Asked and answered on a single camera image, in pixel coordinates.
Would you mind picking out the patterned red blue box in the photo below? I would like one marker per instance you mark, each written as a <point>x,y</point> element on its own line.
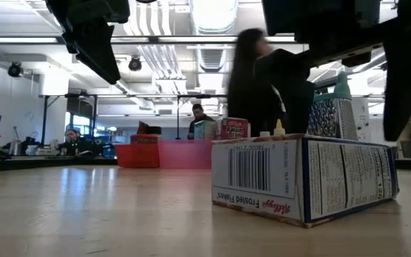
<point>145,139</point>

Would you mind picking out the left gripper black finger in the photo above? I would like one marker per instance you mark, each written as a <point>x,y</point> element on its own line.
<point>95,53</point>

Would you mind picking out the pink plastic tray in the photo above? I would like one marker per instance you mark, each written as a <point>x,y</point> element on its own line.
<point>184,155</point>

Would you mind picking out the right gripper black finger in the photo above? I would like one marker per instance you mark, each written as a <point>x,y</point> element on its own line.
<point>409,71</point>
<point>294,89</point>

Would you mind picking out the green Apple Jacks cereal box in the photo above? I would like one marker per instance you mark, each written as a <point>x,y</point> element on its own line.
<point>205,130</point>

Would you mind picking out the person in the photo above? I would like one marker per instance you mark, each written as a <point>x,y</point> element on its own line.
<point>248,100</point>
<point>71,137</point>
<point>198,116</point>

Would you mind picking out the black aluminium table frame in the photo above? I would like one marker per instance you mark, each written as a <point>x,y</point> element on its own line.
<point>48,162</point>

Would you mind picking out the small yellow bottle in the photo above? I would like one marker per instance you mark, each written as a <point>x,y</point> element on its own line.
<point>279,131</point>

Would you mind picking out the blue Frosted Flakes box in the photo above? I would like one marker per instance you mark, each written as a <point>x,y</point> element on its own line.
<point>262,171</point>

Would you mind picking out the purple Raisin Bran box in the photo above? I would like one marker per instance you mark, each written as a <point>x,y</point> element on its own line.
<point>234,132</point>

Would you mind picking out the black overhead frame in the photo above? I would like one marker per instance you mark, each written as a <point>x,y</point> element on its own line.
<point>45,118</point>

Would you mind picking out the black round ceiling fixture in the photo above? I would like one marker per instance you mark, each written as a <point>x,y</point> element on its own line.
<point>14,69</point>
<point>135,63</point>

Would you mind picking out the red plastic basket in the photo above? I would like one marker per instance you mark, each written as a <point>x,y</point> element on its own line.
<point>127,157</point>

